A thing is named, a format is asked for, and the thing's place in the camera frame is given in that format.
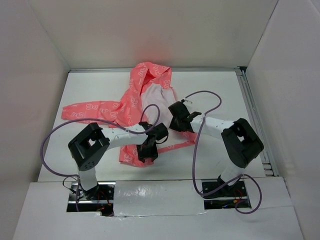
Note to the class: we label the aluminium rail right edge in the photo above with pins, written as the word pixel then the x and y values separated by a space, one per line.
pixel 267 158

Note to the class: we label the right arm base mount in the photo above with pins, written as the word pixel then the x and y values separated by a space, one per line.
pixel 227 197

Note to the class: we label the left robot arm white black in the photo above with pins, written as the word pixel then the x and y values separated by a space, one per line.
pixel 89 146

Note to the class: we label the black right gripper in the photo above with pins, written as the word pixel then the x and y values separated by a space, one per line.
pixel 173 126

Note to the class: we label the aluminium rail edge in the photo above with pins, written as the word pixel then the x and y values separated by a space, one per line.
pixel 174 69
pixel 267 158

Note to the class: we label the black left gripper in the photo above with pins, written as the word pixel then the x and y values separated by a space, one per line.
pixel 152 154

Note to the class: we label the pink hooded kids jacket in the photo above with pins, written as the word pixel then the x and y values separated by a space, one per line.
pixel 147 99

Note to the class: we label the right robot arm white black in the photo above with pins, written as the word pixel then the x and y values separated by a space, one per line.
pixel 240 140

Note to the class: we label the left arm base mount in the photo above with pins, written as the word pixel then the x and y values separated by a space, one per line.
pixel 100 199

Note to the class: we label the aluminium rail back edge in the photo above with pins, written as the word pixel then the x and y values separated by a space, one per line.
pixel 174 69

